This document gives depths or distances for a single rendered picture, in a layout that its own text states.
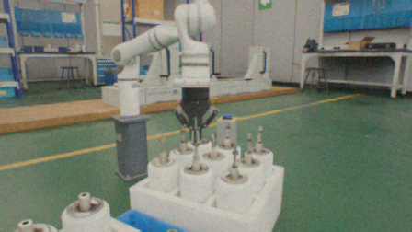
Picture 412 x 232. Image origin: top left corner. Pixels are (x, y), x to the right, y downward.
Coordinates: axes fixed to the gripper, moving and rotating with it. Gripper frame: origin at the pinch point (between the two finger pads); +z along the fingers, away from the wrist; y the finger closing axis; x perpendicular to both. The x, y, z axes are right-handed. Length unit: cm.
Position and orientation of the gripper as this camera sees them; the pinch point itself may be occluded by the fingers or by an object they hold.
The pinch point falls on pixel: (196, 135)
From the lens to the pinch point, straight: 72.9
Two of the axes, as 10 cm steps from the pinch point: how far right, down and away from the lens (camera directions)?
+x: -1.2, 2.2, -9.7
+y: -9.9, -0.2, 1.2
